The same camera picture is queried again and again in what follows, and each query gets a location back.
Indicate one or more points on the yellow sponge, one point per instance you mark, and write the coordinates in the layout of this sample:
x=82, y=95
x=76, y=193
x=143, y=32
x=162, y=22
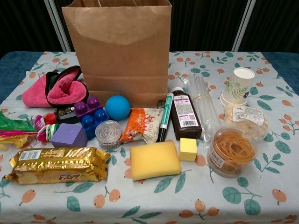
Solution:
x=154, y=159

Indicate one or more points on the blue rubber ball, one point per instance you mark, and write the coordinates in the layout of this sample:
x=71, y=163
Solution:
x=117, y=108

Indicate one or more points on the blue toy building brick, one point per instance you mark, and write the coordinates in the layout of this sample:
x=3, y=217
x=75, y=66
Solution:
x=93, y=127

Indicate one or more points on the pink cloth with black trim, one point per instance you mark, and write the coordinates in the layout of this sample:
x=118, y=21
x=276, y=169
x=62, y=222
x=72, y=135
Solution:
x=35, y=95

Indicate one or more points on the orange and white snack packet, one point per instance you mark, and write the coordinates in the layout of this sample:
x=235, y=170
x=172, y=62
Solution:
x=137, y=126

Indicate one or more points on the purple toy building brick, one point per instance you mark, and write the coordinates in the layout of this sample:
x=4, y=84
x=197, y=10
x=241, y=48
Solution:
x=81, y=112

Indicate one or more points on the packaged cookie snack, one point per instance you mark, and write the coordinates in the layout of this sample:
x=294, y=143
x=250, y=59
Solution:
x=247, y=120

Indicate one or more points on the green marker pen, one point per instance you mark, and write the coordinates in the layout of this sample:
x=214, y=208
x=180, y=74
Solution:
x=165, y=116

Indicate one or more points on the white metal screen frame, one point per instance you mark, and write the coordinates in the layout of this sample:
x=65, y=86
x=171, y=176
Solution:
x=243, y=25
x=58, y=25

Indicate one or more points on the black bottle with red cap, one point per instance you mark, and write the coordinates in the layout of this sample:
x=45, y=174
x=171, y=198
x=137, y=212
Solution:
x=66, y=115

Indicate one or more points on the gold foil biscuit pack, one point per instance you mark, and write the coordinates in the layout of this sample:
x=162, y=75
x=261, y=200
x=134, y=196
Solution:
x=58, y=163

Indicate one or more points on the clear bag of straws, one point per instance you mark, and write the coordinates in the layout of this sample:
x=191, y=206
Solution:
x=203, y=105

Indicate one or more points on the purple foam cube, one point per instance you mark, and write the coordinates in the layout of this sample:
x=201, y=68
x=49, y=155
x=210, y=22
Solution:
x=67, y=136

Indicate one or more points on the brown medicine bottle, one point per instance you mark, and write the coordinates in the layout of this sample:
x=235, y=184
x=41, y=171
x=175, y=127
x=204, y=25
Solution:
x=185, y=116

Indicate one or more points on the brown paper shopping bag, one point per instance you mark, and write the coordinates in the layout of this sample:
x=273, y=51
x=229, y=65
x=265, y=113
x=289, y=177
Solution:
x=121, y=58

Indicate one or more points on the colourful feather toy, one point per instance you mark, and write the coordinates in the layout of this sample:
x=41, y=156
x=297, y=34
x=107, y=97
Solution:
x=14, y=127

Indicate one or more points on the floral leaf print tablecloth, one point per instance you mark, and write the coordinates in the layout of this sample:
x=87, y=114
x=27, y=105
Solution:
x=163, y=198

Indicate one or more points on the white paper cup stack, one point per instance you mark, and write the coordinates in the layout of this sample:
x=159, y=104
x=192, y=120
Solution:
x=237, y=88

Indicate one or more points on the yellow foam cube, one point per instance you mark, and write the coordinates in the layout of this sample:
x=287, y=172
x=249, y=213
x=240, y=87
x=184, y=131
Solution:
x=187, y=149

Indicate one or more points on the tub of rubber bands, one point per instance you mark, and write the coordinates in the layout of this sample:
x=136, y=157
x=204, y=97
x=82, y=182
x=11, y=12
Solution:
x=231, y=154

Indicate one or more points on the small black block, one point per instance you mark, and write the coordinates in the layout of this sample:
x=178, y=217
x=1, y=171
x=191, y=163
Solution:
x=161, y=104

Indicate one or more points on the blue velvet table cover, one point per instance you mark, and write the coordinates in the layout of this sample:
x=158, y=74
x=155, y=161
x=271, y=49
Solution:
x=14, y=70

